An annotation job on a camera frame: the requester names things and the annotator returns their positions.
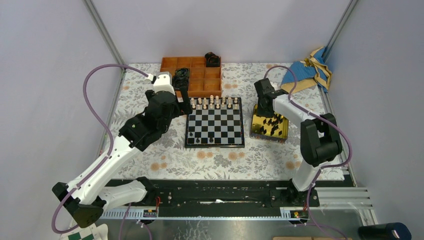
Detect black coil middle compartment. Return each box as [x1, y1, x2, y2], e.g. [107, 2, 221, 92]
[172, 67, 190, 91]

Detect floral table mat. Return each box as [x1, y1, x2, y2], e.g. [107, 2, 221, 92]
[110, 63, 327, 180]

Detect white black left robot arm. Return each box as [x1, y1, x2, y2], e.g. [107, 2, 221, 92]
[52, 88, 193, 229]

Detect blue yellow cloth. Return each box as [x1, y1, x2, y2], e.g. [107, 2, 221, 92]
[289, 47, 333, 94]

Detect black coil top compartment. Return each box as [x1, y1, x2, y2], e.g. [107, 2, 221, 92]
[204, 52, 221, 68]

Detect orange compartment tray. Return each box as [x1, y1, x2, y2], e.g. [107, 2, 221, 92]
[160, 56, 223, 98]

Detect green white checkered paper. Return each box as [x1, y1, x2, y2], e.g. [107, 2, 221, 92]
[60, 224, 109, 240]

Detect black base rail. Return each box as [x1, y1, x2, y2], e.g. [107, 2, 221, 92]
[117, 178, 321, 219]

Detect black cylinder bottom right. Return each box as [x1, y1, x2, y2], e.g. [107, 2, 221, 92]
[357, 222, 412, 240]

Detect black coil compartment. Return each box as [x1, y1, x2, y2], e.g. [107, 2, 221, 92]
[204, 52, 221, 68]
[172, 67, 190, 91]

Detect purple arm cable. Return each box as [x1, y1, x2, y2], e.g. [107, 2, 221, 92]
[263, 65, 353, 240]
[50, 64, 154, 235]

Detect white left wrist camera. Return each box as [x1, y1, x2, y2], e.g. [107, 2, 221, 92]
[145, 71, 176, 95]

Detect gold tin of black pieces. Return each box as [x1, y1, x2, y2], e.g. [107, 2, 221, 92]
[249, 104, 289, 143]

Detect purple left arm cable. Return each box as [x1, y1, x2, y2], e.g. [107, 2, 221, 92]
[50, 64, 154, 235]

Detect black silver chess board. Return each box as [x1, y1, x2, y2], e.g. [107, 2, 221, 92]
[184, 95, 245, 149]

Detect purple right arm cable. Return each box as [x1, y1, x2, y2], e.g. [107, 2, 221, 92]
[263, 65, 353, 240]

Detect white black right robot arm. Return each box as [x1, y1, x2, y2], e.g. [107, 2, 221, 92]
[254, 78, 343, 206]

